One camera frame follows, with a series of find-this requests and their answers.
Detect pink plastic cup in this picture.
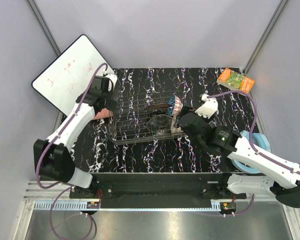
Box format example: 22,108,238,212
93,108,113,120

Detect wire dish rack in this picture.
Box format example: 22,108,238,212
109,90,185,145

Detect red floral plate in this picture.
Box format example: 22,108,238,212
144,103,172,111

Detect brown patterned ceramic bowl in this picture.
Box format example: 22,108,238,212
170,116,183,134

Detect blue orange patterned bowl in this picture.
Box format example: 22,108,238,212
167,95,183,117

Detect clear glass square plate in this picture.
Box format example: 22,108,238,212
145,114,173,136

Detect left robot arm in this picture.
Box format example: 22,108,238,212
33,73,118,198

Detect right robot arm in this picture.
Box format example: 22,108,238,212
177,106,300,208

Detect light blue headphones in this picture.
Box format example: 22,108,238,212
231,130,272,175

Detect white whiteboard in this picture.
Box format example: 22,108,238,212
31,34,107,116

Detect orange green book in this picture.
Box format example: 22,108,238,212
216,68,255,94

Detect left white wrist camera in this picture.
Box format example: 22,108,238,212
103,73,118,92

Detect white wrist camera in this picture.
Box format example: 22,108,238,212
103,73,118,92
195,94,218,120

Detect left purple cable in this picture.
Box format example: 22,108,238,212
34,62,110,238

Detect purple cable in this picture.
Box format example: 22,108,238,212
34,62,110,238
201,89,300,218

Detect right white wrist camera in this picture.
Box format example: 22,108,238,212
195,94,218,120

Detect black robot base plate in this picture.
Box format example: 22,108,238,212
69,172,246,200

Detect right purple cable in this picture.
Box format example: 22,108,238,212
201,89,300,218

